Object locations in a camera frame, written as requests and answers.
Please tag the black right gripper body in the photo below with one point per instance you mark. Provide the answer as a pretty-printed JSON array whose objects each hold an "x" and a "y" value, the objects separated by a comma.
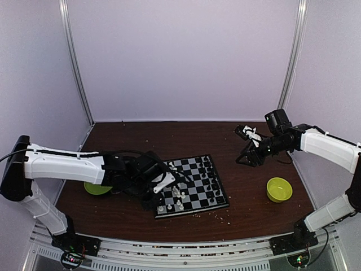
[{"x": 260, "y": 158}]

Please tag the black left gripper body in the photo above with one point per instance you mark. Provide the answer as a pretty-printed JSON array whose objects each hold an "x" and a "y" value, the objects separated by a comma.
[{"x": 147, "y": 204}]

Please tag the black white chessboard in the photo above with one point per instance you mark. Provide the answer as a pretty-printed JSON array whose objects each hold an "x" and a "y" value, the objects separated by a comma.
[{"x": 200, "y": 188}]

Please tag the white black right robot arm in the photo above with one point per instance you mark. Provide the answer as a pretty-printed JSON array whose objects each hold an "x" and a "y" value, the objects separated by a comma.
[{"x": 329, "y": 167}]

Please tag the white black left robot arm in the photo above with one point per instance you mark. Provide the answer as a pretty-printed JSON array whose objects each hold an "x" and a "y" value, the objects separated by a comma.
[{"x": 139, "y": 174}]

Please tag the yellow-green bowl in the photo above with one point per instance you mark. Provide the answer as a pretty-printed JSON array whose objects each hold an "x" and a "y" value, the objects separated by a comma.
[{"x": 278, "y": 190}]

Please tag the green plate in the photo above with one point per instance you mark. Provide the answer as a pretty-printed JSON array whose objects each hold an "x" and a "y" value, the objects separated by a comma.
[{"x": 94, "y": 189}]

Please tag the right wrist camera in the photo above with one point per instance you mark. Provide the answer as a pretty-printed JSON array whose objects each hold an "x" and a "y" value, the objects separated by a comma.
[{"x": 248, "y": 133}]

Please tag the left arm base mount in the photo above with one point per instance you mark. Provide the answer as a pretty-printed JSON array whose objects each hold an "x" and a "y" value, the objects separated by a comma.
[{"x": 75, "y": 249}]

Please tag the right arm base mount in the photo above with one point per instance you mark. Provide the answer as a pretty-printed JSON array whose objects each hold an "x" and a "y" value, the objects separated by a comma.
[{"x": 298, "y": 254}]

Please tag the aluminium front rail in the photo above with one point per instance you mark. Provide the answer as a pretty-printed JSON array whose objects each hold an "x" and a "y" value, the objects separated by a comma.
[{"x": 244, "y": 254}]

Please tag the right aluminium frame post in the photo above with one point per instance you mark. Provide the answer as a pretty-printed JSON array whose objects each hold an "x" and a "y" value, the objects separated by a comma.
[{"x": 296, "y": 48}]

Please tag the aluminium frame post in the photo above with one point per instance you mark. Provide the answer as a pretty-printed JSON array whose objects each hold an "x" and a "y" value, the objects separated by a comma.
[
  {"x": 296, "y": 48},
  {"x": 64, "y": 13}
]

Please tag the left aluminium frame post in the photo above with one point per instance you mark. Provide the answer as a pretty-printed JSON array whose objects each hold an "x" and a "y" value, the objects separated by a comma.
[{"x": 64, "y": 13}]

